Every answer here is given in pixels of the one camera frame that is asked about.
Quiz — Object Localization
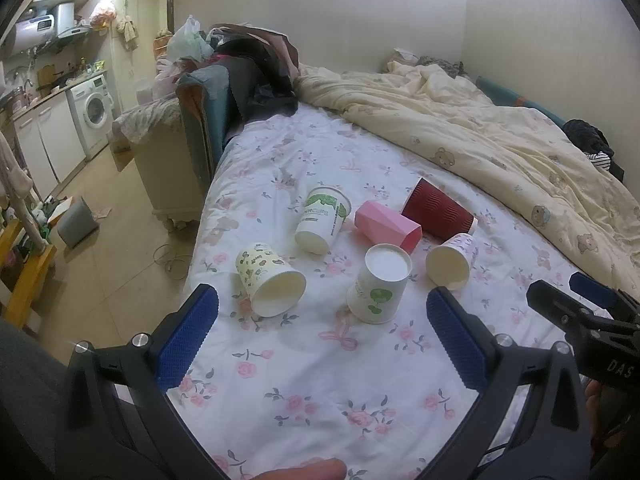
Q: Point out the white kitchen cabinet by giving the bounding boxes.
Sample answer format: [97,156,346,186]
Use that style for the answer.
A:
[12,91,87,200]

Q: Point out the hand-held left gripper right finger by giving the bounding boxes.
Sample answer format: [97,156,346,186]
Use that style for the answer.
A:
[414,286,592,480]

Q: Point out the cardboard box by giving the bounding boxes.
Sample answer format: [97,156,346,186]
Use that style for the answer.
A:
[108,131,134,173]

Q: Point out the grey trash bin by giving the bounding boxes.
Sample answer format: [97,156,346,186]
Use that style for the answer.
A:
[56,196,100,250]

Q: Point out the beige sofa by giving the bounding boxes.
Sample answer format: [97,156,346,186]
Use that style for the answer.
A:
[112,95,217,232]

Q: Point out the white washing machine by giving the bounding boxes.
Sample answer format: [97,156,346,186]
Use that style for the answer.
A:
[66,74,115,162]

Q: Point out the beige hanging cloth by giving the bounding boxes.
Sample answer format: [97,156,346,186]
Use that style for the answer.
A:
[115,13,139,52]

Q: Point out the floral bed sheet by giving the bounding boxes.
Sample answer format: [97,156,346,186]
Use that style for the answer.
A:
[167,102,640,480]

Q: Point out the pink hanging bag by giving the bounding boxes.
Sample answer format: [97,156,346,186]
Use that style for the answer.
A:
[89,0,119,29]

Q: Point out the white pink-print paper cup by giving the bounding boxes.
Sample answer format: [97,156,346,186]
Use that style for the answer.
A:
[425,232,479,291]

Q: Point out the range hood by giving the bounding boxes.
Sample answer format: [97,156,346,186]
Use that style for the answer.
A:
[56,24,94,42]

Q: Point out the white cup green plant print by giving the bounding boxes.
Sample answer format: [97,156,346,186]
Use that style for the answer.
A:
[346,243,413,324]

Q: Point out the pink faceted cup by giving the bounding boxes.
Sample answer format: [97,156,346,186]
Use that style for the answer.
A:
[354,200,423,255]

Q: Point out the person's left hand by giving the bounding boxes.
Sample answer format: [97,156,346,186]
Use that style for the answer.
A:
[244,460,348,480]

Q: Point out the cream bear-print duvet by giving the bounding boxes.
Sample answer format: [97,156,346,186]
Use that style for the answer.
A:
[292,62,640,291]

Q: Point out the cable on floor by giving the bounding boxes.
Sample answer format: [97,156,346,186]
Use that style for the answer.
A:
[152,242,193,281]

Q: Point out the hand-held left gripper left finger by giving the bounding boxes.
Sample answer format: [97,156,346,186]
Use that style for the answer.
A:
[65,283,226,480]

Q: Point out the grey cloth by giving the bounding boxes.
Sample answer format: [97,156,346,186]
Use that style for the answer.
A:
[416,55,470,79]

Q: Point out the black garment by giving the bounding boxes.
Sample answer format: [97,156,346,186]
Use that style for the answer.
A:
[563,119,626,182]

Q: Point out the dark red ribbed cup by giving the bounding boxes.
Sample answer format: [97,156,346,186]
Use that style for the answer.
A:
[401,177,479,241]

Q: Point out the yellow stool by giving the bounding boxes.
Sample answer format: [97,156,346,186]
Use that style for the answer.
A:
[0,219,57,330]

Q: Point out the white plastic bag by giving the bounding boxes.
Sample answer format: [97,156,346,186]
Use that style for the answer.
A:
[166,15,216,63]

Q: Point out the yellow patterned paper cup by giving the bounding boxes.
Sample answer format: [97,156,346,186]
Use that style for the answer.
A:
[235,242,307,318]

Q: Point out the tall white green-print cup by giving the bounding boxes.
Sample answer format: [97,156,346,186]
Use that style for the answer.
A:
[294,186,352,255]

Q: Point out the silver water heater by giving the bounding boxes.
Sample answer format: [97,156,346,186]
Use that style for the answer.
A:
[9,2,76,55]

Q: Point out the blue pillow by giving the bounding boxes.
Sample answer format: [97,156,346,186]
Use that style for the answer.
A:
[475,76,571,127]

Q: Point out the person's right hand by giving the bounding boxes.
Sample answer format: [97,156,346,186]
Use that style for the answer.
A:
[582,379,610,443]

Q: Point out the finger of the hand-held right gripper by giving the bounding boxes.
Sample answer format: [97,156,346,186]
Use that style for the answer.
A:
[569,272,640,313]
[526,279,601,343]

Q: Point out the pile of dark clothes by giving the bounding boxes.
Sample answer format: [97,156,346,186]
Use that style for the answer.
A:
[207,24,302,122]

